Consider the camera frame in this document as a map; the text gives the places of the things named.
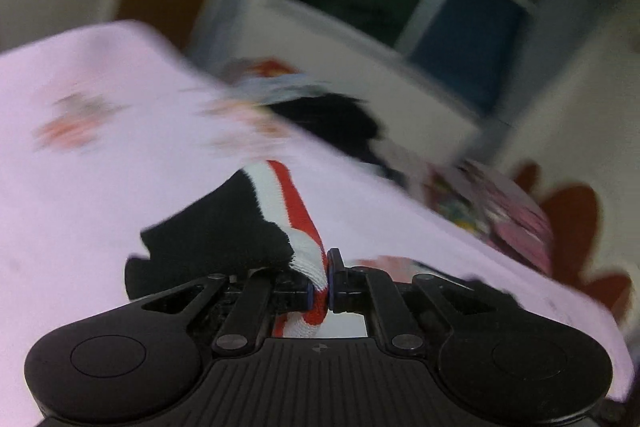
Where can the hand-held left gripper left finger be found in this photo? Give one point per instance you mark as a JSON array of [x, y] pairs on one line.
[[306, 298]]

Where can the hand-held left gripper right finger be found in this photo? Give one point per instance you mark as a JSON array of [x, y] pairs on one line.
[[331, 279]]

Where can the black white red striped sweater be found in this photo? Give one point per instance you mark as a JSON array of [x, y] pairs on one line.
[[240, 227]]

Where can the pile of black clothes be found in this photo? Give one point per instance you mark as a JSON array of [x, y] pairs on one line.
[[330, 122]]

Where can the colourful patterned cloth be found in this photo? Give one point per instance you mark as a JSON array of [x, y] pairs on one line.
[[452, 207]]

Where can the stack of folded pink cloths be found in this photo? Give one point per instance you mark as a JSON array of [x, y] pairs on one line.
[[515, 212]]

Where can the pink floral blanket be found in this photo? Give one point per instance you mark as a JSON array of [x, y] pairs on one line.
[[100, 187]]

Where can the red and white headboard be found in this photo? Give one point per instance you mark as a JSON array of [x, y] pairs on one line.
[[575, 217]]

